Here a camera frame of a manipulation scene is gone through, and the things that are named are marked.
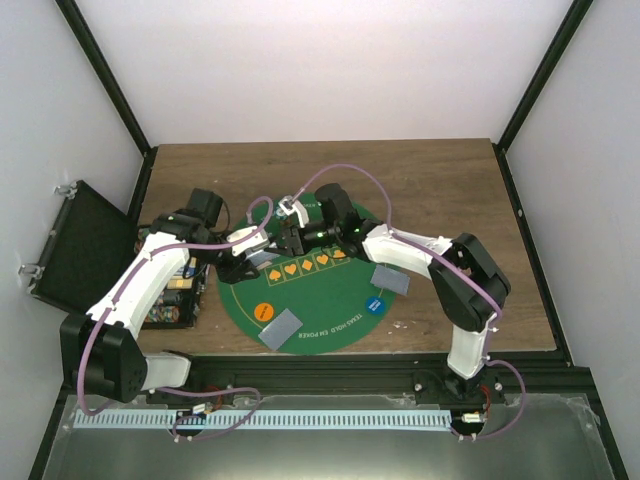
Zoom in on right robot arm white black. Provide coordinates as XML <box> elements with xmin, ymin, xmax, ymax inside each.
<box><xmin>276</xmin><ymin>183</ymin><xmax>511</xmax><ymax>403</ymax></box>

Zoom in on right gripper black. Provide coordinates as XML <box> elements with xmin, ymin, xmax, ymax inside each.
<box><xmin>268</xmin><ymin>220</ymin><xmax>341</xmax><ymax>258</ymax></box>

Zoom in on purple cable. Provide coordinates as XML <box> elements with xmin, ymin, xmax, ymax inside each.
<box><xmin>294</xmin><ymin>163</ymin><xmax>528</xmax><ymax>443</ymax></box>
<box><xmin>78</xmin><ymin>195</ymin><xmax>275</xmax><ymax>443</ymax></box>

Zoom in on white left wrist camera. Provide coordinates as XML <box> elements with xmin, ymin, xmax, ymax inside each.
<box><xmin>226</xmin><ymin>225</ymin><xmax>269</xmax><ymax>256</ymax></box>

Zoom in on black poker chip case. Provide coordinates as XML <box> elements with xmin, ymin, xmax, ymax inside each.
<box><xmin>143</xmin><ymin>257</ymin><xmax>208</xmax><ymax>330</ymax></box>

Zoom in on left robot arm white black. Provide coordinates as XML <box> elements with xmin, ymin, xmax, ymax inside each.
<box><xmin>60</xmin><ymin>189</ymin><xmax>270</xmax><ymax>416</ymax></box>

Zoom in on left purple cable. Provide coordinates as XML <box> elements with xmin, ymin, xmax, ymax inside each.
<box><xmin>78</xmin><ymin>195</ymin><xmax>275</xmax><ymax>443</ymax></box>

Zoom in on black mounting rail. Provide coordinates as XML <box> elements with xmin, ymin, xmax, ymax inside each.
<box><xmin>183</xmin><ymin>351</ymin><xmax>595</xmax><ymax>407</ymax></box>

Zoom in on blue patterned card deck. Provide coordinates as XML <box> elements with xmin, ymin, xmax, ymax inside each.
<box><xmin>247</xmin><ymin>250</ymin><xmax>278</xmax><ymax>268</ymax></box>

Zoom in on orange big blind button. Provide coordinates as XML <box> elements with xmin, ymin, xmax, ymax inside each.
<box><xmin>253</xmin><ymin>302</ymin><xmax>275</xmax><ymax>323</ymax></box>

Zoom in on dealt cards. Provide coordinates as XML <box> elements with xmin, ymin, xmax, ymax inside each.
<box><xmin>370</xmin><ymin>265</ymin><xmax>410</xmax><ymax>296</ymax></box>
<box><xmin>258</xmin><ymin>309</ymin><xmax>303</xmax><ymax>351</ymax></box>

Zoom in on round green poker mat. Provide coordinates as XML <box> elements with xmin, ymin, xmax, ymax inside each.
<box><xmin>215</xmin><ymin>192</ymin><xmax>399</xmax><ymax>357</ymax></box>

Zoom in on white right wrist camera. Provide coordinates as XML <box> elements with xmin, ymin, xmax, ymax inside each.
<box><xmin>277</xmin><ymin>196</ymin><xmax>309</xmax><ymax>227</ymax></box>

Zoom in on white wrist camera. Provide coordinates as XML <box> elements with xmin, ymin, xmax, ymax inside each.
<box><xmin>226</xmin><ymin>225</ymin><xmax>269</xmax><ymax>256</ymax></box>
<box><xmin>277</xmin><ymin>196</ymin><xmax>309</xmax><ymax>227</ymax></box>

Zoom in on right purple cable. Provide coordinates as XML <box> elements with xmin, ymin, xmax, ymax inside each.
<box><xmin>294</xmin><ymin>163</ymin><xmax>528</xmax><ymax>443</ymax></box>

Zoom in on blue small blind button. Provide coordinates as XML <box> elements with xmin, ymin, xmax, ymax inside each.
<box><xmin>365</xmin><ymin>296</ymin><xmax>387</xmax><ymax>316</ymax></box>

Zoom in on stacked poker chips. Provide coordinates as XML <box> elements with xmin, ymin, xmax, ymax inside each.
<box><xmin>275</xmin><ymin>208</ymin><xmax>288</xmax><ymax>221</ymax></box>

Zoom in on light blue slotted strip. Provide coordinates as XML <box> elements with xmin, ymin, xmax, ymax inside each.
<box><xmin>73</xmin><ymin>409</ymin><xmax>452</xmax><ymax>432</ymax></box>

